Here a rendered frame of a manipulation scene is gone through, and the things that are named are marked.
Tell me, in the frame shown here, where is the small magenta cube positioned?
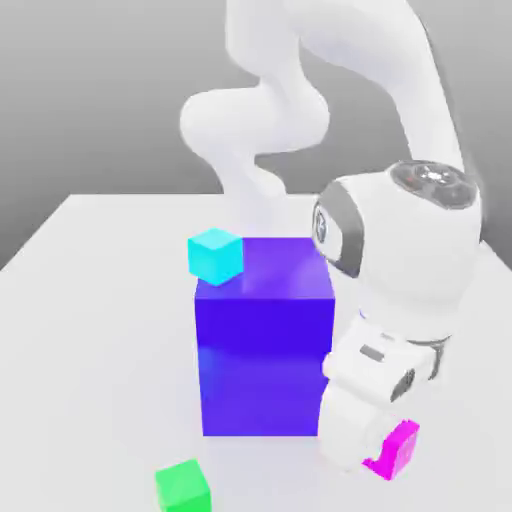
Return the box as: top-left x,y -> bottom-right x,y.
361,418 -> 422,482

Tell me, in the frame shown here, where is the small green cube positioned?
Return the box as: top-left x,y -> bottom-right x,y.
154,458 -> 212,512

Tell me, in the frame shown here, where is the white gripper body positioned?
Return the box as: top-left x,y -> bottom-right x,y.
317,381 -> 403,474

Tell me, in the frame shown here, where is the large blue box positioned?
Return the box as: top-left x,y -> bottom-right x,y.
193,236 -> 336,438

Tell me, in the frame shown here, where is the small cyan cube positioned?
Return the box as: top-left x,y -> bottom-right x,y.
186,227 -> 245,288

